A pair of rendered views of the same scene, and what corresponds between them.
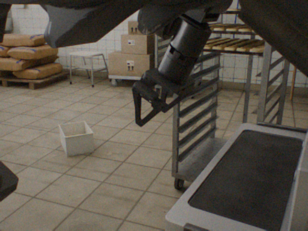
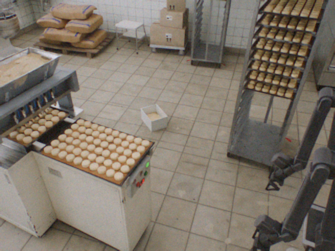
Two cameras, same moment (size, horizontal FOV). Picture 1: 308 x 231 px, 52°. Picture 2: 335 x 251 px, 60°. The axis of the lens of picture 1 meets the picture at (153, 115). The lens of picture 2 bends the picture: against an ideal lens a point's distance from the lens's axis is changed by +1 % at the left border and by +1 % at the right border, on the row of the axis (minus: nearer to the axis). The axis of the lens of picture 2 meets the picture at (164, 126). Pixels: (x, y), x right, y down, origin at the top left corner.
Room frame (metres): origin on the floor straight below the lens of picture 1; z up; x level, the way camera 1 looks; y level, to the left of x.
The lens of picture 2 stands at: (-0.46, 0.66, 2.13)
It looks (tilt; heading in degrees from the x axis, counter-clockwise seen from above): 38 degrees down; 356
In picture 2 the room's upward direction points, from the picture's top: straight up
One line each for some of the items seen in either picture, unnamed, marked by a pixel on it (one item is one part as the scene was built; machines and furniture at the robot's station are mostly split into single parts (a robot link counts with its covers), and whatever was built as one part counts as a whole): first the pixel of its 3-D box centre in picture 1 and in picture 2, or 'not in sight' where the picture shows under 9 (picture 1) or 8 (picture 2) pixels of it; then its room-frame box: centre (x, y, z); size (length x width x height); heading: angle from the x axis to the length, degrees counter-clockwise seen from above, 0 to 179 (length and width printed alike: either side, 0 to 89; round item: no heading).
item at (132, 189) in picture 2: not in sight; (138, 176); (0.77, 0.74, 0.77); 0.24 x 0.04 x 0.14; 150
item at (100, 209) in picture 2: not in sight; (98, 189); (0.95, 1.06, 0.45); 0.70 x 0.34 x 0.90; 60
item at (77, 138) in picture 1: (76, 137); (154, 117); (2.34, 0.62, 0.08); 0.30 x 0.22 x 0.16; 24
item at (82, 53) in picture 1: (89, 67); (132, 35); (4.65, 0.94, 0.23); 0.45 x 0.45 x 0.46; 61
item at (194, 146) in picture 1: (200, 140); (241, 126); (1.91, -0.31, 0.24); 0.64 x 0.03 x 0.03; 149
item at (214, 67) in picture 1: (203, 72); (249, 90); (1.91, -0.31, 0.69); 0.64 x 0.03 x 0.03; 149
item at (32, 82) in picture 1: (24, 77); (76, 43); (4.76, 1.98, 0.06); 1.20 x 0.80 x 0.11; 71
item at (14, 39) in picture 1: (22, 39); (73, 11); (4.76, 1.93, 0.62); 0.72 x 0.42 x 0.17; 75
